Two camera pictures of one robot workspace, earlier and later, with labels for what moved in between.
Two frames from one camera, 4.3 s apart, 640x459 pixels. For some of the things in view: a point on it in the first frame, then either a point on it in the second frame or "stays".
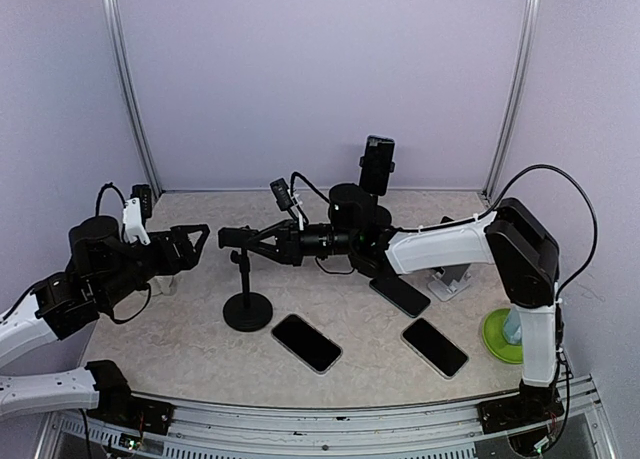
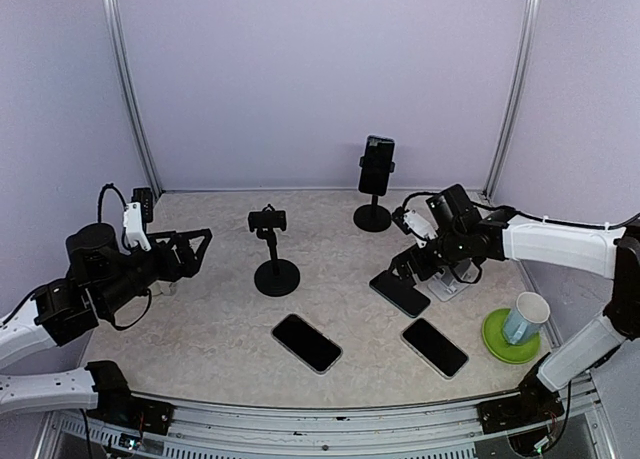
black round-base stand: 245,312 -> 276,277
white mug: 163,284 stays
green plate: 496,340 stays
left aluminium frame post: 126,87 stays
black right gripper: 286,243 -> 402,260
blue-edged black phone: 378,160 stays
